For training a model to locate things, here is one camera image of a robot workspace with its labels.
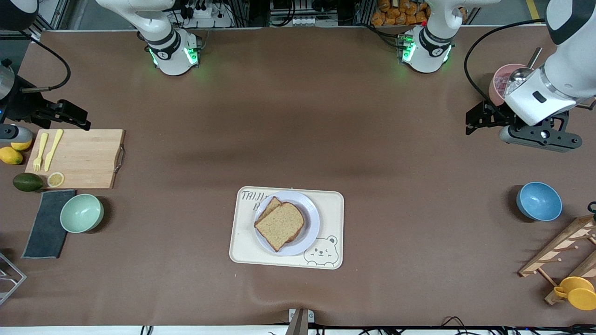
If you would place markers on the wooden rack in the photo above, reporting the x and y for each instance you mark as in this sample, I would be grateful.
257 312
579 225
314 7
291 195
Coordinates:
554 249

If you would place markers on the pink bowl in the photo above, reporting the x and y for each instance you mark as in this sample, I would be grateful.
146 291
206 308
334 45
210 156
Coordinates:
496 88

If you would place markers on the yellow cup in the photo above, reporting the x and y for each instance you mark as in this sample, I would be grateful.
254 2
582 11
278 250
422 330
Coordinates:
579 295

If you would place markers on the white power strip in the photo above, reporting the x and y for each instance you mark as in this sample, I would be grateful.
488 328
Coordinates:
307 21
205 14

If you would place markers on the blue bowl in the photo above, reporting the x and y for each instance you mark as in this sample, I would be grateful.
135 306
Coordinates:
540 202

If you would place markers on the orange snack bags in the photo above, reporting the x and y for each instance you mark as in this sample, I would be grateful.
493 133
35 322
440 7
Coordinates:
400 14

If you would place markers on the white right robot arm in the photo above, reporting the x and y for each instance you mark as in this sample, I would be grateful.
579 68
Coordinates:
172 60

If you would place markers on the yellow plastic fork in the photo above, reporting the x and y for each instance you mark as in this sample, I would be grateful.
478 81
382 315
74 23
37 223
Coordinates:
43 145

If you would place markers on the cream bear print tray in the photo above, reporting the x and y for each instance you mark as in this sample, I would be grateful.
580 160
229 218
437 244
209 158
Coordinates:
242 246

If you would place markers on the white round plate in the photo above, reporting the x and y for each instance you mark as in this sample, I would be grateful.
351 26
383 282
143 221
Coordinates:
312 232

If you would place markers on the brown bread slice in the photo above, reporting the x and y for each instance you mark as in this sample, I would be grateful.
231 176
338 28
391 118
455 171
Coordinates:
279 225
272 204

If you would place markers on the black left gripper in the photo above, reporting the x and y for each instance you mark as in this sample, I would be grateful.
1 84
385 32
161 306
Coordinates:
496 116

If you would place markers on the yellow lemon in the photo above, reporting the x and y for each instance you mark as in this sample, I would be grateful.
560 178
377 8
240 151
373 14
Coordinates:
23 146
10 156

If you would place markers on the yellow plastic knife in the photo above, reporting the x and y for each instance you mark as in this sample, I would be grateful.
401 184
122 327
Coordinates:
53 149

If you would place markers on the wooden cutting board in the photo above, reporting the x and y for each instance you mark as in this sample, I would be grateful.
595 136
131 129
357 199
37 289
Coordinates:
84 181

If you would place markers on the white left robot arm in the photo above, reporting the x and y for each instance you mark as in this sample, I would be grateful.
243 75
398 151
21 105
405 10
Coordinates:
428 56

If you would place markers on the lemon half slice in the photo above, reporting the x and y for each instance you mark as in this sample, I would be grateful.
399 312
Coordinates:
55 180

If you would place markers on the green avocado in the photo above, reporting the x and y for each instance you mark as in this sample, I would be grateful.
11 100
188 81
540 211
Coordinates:
27 182

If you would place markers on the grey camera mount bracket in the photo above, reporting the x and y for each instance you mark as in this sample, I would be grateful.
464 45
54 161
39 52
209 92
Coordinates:
298 323

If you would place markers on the dark grey cloth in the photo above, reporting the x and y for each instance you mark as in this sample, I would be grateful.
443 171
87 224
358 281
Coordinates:
44 232

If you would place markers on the mint green bowl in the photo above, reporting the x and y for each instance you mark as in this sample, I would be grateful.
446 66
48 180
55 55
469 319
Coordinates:
81 214

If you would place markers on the metal scoop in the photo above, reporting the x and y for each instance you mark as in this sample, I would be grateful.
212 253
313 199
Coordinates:
519 74

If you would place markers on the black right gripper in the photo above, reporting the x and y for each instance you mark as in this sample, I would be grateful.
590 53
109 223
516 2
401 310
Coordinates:
22 105

